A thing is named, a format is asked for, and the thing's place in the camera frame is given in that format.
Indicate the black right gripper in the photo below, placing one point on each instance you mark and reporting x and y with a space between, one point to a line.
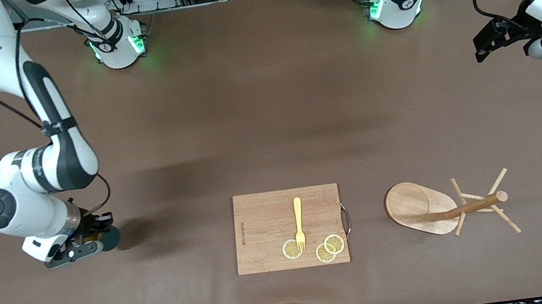
88 224

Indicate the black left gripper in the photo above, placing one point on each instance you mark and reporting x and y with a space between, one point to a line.
519 28

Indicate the dark teal cup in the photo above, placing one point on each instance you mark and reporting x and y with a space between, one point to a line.
111 239

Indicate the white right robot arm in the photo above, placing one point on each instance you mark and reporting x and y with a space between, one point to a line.
62 158

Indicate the wooden cup rack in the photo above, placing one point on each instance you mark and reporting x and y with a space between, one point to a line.
414 206

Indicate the brown table cover mat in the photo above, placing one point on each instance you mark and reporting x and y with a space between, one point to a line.
164 291

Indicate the wooden cutting board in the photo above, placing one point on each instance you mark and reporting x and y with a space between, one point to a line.
261 237

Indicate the lemon slice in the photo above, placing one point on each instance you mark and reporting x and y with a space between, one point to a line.
290 251
324 255
335 243

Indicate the yellow plastic fork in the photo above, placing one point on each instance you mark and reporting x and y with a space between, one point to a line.
298 211

